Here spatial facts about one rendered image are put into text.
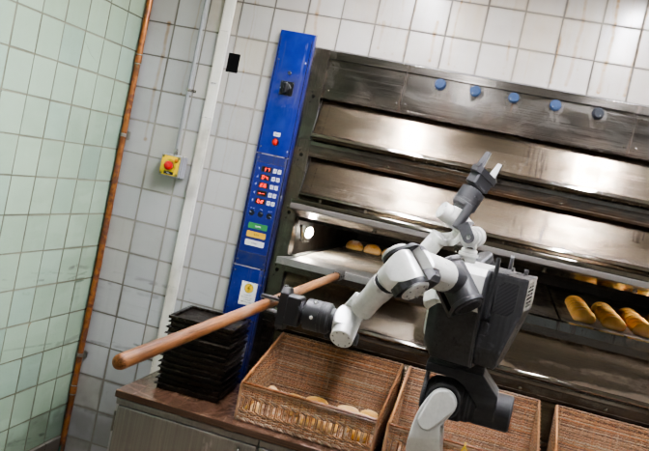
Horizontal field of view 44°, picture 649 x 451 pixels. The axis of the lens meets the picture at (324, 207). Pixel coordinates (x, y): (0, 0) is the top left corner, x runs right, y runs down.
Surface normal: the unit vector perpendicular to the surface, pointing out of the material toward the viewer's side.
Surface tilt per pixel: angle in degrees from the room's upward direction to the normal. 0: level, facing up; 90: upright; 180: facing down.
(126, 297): 90
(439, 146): 70
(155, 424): 90
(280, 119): 90
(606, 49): 90
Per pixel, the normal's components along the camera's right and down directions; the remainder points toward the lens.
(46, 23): 0.95, 0.22
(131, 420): -0.24, 0.00
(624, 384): -0.15, -0.33
